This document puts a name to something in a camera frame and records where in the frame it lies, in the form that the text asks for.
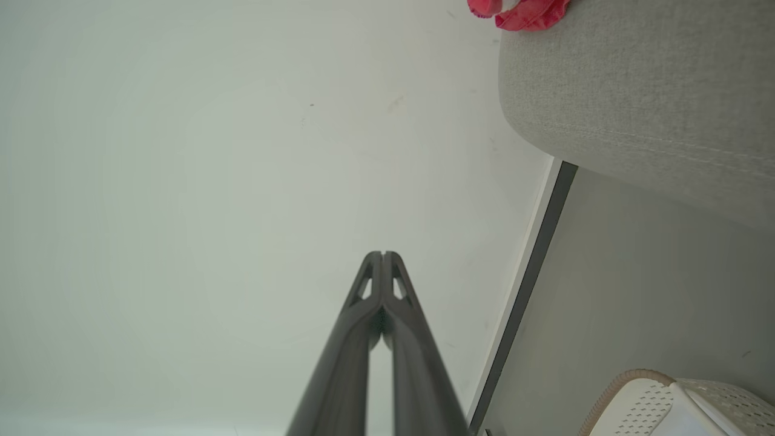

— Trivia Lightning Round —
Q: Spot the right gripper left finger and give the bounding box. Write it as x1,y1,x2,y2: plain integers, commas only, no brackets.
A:
286,251,384,436

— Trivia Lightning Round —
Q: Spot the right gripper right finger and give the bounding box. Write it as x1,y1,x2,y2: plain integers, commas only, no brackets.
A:
383,251,470,436

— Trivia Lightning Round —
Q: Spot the red basketball jersey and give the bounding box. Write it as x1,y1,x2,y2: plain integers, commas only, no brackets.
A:
467,0,572,32

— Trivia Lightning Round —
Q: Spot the white perforated laundry basket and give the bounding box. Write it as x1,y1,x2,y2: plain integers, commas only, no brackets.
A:
578,369,775,436

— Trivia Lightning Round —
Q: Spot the white and black baseboard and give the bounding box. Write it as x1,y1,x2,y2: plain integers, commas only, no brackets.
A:
465,159,579,436

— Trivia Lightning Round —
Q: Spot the grey fabric sofa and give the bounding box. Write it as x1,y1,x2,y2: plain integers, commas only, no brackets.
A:
498,0,775,232

